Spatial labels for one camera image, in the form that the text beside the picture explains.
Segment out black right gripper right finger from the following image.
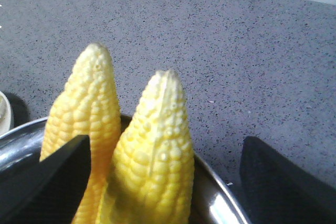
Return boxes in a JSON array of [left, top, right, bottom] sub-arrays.
[[239, 136, 335, 223]]

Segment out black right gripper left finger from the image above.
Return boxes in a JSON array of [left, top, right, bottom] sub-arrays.
[[1, 135, 91, 223]]

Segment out yellow corn cob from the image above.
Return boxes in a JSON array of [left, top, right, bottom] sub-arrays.
[[96, 70, 194, 223], [40, 42, 121, 223]]

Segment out green electric cooking pot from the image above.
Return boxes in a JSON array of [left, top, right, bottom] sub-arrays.
[[1, 118, 250, 223]]

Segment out beige white plate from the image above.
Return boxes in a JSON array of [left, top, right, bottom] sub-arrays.
[[1, 92, 14, 135]]

